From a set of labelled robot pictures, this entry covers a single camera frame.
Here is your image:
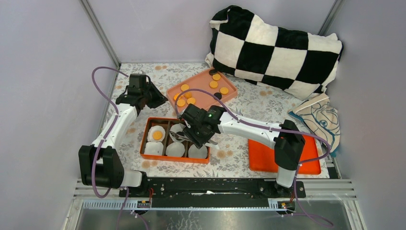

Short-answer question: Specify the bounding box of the black sandwich cookie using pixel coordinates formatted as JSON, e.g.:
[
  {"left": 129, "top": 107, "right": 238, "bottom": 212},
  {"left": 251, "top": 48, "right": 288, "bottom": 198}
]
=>
[
  {"left": 209, "top": 69, "right": 218, "bottom": 76},
  {"left": 214, "top": 92, "right": 223, "bottom": 100},
  {"left": 176, "top": 131, "right": 185, "bottom": 139}
]

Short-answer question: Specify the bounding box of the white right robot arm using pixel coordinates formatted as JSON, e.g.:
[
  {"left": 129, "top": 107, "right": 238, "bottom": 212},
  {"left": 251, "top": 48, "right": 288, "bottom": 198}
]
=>
[{"left": 178, "top": 104, "right": 305, "bottom": 197}]

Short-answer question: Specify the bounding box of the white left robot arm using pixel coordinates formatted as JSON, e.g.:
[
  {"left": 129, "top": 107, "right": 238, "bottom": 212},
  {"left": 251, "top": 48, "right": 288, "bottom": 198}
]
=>
[{"left": 79, "top": 74, "right": 167, "bottom": 197}]

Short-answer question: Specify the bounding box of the yellow round biscuit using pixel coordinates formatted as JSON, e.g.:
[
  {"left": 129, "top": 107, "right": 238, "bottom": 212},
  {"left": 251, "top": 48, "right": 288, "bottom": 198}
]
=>
[
  {"left": 176, "top": 99, "right": 186, "bottom": 107},
  {"left": 152, "top": 130, "right": 163, "bottom": 141},
  {"left": 187, "top": 97, "right": 196, "bottom": 104},
  {"left": 209, "top": 80, "right": 218, "bottom": 89},
  {"left": 180, "top": 84, "right": 190, "bottom": 92},
  {"left": 212, "top": 73, "right": 221, "bottom": 81},
  {"left": 219, "top": 87, "right": 229, "bottom": 95}
]

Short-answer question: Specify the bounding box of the swirl butter cookie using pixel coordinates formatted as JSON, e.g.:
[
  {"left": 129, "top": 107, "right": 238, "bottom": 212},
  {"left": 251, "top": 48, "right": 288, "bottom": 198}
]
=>
[{"left": 184, "top": 92, "right": 192, "bottom": 99}]

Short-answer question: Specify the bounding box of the white paper cup liner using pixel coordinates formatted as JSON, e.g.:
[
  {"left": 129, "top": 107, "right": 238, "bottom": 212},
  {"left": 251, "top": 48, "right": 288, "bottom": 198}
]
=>
[
  {"left": 166, "top": 142, "right": 185, "bottom": 157},
  {"left": 188, "top": 144, "right": 208, "bottom": 159},
  {"left": 169, "top": 124, "right": 186, "bottom": 143},
  {"left": 144, "top": 141, "right": 164, "bottom": 156},
  {"left": 147, "top": 125, "right": 166, "bottom": 142}
]

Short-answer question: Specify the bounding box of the orange box lid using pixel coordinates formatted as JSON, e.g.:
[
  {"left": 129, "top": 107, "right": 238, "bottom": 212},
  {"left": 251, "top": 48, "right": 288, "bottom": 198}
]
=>
[{"left": 248, "top": 136, "right": 321, "bottom": 175}]

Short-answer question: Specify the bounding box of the black sandwich cookie tilted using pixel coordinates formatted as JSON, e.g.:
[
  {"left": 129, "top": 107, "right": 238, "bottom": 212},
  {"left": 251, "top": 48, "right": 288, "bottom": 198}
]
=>
[{"left": 209, "top": 69, "right": 218, "bottom": 76}]

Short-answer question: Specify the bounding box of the black white checkered pillow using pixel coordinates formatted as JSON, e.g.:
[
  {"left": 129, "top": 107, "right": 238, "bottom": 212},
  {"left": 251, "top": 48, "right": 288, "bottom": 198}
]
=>
[{"left": 205, "top": 5, "right": 343, "bottom": 100}]

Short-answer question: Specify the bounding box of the pink cookie tray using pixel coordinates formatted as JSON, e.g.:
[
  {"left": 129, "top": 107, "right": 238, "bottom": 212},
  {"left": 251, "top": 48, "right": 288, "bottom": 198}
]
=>
[{"left": 162, "top": 69, "right": 239, "bottom": 118}]

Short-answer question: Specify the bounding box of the aluminium frame rail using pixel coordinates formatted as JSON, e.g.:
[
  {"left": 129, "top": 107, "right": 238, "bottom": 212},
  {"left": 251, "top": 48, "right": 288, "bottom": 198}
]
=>
[{"left": 65, "top": 177, "right": 369, "bottom": 230}]

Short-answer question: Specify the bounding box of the orange fish cookie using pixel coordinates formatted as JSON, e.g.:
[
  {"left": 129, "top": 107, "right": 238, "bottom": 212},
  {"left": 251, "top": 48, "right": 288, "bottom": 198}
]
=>
[{"left": 173, "top": 93, "right": 180, "bottom": 101}]

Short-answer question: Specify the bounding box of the beige blue printed cloth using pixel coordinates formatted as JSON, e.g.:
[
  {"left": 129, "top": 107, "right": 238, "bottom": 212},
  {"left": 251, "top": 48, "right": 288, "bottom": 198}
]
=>
[{"left": 288, "top": 93, "right": 340, "bottom": 157}]

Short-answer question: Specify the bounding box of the orange cookie box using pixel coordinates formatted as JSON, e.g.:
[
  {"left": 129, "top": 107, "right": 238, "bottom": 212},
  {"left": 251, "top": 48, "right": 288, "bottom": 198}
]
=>
[{"left": 140, "top": 117, "right": 210, "bottom": 164}]

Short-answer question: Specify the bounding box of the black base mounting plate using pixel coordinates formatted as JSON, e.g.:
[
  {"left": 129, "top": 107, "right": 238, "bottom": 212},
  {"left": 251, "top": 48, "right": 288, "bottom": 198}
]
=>
[{"left": 129, "top": 176, "right": 306, "bottom": 208}]

